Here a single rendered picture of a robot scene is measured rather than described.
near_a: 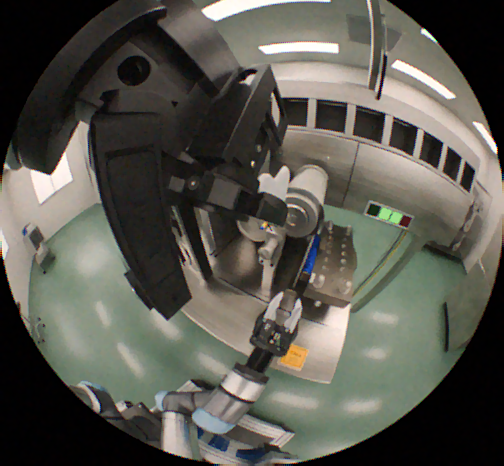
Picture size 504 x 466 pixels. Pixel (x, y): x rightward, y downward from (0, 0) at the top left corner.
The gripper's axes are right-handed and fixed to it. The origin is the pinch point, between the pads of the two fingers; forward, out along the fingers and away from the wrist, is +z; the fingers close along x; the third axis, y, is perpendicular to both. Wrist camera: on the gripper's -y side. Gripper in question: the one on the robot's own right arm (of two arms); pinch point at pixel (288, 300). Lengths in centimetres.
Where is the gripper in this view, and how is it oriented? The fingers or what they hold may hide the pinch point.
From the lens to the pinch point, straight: 40.3
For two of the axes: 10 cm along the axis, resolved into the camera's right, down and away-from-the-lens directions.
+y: 0.0, -8.3, -5.6
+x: -8.7, -2.7, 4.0
